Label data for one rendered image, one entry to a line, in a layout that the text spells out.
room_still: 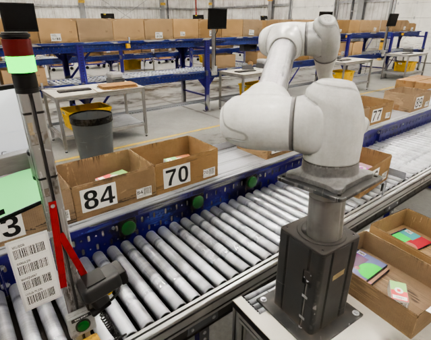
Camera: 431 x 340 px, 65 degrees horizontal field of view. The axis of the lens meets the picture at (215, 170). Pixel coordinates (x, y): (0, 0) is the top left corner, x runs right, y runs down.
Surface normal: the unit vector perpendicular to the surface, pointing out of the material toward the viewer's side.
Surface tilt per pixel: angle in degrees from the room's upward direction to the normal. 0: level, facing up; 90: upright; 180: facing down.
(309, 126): 85
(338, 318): 0
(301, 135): 95
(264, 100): 30
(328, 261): 90
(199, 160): 90
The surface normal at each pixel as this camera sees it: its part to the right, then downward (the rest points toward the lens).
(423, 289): 0.00, -0.91
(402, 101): -0.79, 0.26
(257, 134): -0.34, 0.48
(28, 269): 0.61, 0.32
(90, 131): 0.24, 0.47
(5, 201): 0.84, 0.15
